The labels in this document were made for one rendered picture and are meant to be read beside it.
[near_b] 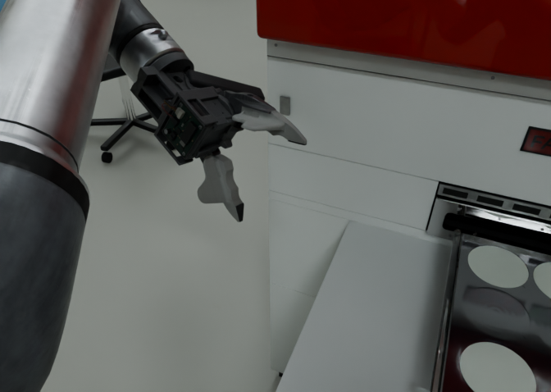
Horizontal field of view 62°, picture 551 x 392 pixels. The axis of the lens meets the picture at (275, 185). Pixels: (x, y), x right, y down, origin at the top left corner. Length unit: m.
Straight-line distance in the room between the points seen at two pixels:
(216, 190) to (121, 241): 1.70
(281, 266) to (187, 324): 0.74
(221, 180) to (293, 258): 0.63
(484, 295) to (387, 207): 0.27
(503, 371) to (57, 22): 0.69
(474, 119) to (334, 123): 0.25
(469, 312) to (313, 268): 0.49
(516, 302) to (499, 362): 0.13
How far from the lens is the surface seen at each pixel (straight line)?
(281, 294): 1.32
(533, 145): 0.89
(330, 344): 0.82
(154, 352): 1.84
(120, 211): 2.43
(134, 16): 0.62
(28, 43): 0.33
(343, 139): 0.93
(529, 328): 0.84
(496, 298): 0.86
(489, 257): 0.92
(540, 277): 0.93
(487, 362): 0.77
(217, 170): 0.59
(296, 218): 1.09
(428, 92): 0.85
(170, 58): 0.58
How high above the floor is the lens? 1.50
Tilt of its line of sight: 37 degrees down
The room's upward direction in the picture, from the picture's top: straight up
